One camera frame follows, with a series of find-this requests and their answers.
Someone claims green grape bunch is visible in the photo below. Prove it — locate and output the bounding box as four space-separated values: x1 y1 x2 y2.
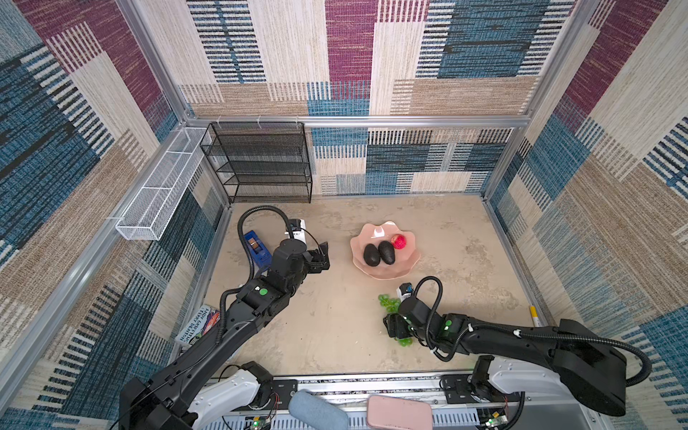
378 294 413 347

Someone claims colourful children's book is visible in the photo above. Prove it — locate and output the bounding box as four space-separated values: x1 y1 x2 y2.
175 305 220 347

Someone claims blue tape dispenser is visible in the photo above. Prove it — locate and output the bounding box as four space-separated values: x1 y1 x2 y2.
244 230 272 273

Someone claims white wire mesh basket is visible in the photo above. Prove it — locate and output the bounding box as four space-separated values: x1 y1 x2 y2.
116 127 206 241

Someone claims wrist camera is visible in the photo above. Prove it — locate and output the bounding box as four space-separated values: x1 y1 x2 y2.
396 282 414 302
288 219 306 243

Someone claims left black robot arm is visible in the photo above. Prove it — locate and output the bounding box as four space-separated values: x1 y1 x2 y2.
113 226 330 429

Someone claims pink flower-shaped fruit bowl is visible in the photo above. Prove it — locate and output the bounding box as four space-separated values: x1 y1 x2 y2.
349 221 421 281

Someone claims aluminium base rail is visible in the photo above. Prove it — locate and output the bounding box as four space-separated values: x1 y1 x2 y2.
133 369 539 430

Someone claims black wire shelf rack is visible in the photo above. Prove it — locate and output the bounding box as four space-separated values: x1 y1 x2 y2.
200 122 313 204

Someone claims red apple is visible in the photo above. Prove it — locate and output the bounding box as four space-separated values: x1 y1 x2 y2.
390 234 408 250

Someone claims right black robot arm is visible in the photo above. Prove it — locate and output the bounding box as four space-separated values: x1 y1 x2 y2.
383 276 652 417

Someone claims pink rounded pad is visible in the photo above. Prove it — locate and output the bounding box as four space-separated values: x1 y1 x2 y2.
367 395 433 430

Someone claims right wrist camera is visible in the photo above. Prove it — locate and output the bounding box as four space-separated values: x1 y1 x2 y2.
396 282 414 302

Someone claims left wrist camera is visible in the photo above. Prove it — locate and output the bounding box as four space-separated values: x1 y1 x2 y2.
288 219 306 243

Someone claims dark avocado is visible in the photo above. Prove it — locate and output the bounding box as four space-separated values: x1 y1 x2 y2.
377 241 396 265
363 244 381 267

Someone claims yellow marker pen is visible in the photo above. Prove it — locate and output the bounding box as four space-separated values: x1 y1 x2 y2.
530 306 542 327

